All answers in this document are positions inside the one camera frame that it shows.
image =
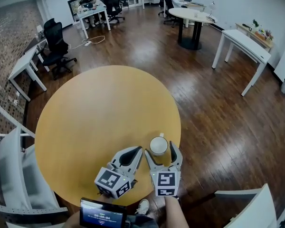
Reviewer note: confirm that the dark wooden desk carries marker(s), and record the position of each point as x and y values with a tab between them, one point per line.
34	43

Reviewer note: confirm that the white corner desk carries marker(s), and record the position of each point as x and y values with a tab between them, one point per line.
254	208

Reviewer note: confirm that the large white desk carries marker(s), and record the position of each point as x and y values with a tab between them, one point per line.
247	44

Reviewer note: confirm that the person's right forearm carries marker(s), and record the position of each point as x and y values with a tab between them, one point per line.
175	212

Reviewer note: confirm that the small glass cup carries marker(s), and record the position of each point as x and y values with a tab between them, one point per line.
196	14

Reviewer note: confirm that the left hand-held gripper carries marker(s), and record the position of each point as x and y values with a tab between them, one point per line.
109	182

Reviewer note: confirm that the white sneaker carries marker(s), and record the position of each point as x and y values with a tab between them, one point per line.
143	206

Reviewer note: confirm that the round wooden table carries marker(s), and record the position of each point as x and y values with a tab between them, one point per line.
97	117

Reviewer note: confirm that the small white desk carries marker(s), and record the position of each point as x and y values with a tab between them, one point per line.
20	65

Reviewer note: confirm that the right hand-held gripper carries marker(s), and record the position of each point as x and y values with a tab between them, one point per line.
166	182

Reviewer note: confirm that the light wooden sideboard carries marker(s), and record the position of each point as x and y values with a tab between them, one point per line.
251	33

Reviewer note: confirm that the white power strip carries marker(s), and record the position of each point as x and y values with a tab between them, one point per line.
87	43

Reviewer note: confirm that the long white desk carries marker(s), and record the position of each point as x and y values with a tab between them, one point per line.
92	11

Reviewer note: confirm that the white mug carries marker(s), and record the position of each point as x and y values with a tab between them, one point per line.
158	145

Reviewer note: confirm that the person's dark trousers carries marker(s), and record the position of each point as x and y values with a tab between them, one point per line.
142	221

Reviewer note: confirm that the small potted plant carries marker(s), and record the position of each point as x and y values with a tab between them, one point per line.
254	24

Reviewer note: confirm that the white desk lamp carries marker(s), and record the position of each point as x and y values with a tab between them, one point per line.
212	8

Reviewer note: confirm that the person's left forearm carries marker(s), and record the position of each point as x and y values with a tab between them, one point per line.
73	221

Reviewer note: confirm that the white shade table lamp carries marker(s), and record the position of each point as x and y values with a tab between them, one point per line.
39	28

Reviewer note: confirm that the white metal shelf rack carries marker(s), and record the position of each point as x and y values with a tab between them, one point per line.
16	165

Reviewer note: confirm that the black screen device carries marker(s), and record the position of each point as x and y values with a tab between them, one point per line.
102	215

